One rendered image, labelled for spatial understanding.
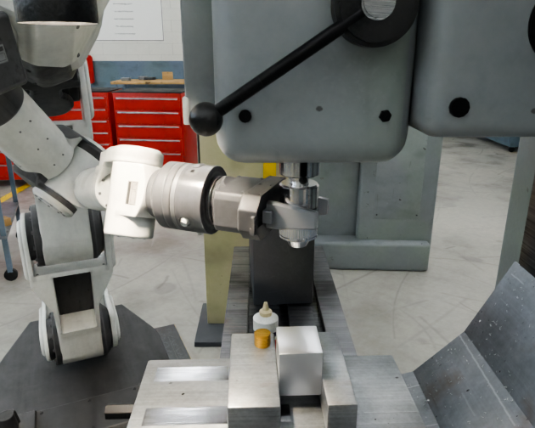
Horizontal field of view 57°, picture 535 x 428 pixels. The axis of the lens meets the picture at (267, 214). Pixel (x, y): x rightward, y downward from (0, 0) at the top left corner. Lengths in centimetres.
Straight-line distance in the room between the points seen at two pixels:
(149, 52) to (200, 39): 923
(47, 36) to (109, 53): 916
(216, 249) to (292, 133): 204
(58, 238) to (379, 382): 76
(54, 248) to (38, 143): 39
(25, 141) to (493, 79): 63
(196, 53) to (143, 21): 926
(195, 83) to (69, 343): 97
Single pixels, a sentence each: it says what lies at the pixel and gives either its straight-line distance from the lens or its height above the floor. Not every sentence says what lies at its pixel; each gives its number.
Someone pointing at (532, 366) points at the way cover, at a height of 101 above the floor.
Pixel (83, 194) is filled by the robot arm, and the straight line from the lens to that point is 82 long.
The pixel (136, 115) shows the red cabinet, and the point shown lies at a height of 77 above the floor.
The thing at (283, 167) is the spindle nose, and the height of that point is 129.
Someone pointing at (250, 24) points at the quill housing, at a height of 144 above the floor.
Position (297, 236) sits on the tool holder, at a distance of 58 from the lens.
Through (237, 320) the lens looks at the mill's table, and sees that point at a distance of 94.
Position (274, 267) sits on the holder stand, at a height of 101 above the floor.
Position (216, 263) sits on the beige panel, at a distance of 251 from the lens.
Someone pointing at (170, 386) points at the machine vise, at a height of 100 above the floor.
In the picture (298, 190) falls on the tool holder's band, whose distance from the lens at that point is 56.
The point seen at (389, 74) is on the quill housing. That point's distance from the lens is 47.
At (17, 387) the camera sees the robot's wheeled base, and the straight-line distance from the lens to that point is 152.
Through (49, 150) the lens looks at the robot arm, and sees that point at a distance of 85.
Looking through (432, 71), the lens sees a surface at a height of 140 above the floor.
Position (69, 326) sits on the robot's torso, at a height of 75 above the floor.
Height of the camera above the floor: 142
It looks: 19 degrees down
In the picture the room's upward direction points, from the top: straight up
